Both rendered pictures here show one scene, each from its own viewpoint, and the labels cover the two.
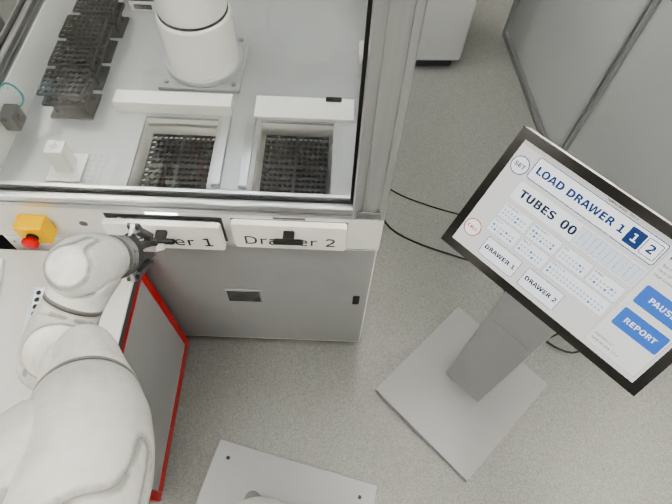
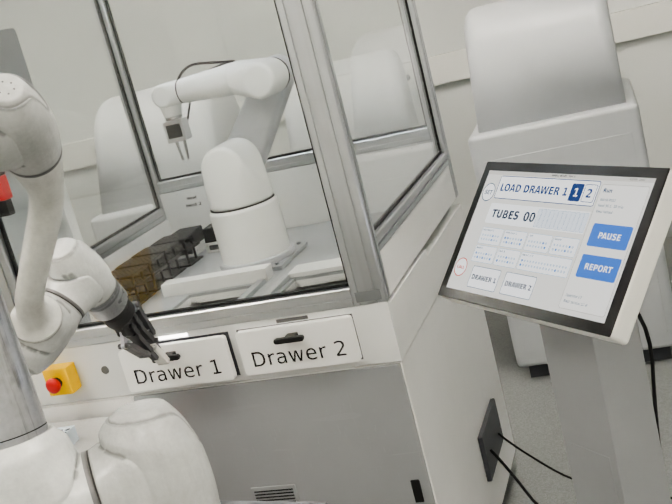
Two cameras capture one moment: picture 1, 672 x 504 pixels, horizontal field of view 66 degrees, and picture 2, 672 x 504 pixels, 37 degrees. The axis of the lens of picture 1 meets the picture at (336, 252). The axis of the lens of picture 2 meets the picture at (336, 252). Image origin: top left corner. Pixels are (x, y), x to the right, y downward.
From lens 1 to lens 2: 1.61 m
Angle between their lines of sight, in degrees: 49
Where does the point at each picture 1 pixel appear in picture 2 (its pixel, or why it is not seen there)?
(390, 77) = (321, 111)
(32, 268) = not seen: hidden behind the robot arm
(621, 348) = (588, 295)
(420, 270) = not seen: outside the picture
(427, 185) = not seen: hidden behind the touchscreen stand
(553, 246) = (521, 240)
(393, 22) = (306, 63)
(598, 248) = (553, 218)
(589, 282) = (552, 252)
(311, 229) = (313, 325)
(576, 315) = (548, 290)
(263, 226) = (266, 330)
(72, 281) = (61, 254)
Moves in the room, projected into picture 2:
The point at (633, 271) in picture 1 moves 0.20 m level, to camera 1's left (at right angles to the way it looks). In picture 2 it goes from (581, 219) to (476, 236)
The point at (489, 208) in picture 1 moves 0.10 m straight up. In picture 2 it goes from (471, 241) to (461, 196)
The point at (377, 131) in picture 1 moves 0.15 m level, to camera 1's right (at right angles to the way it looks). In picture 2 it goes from (333, 171) to (398, 158)
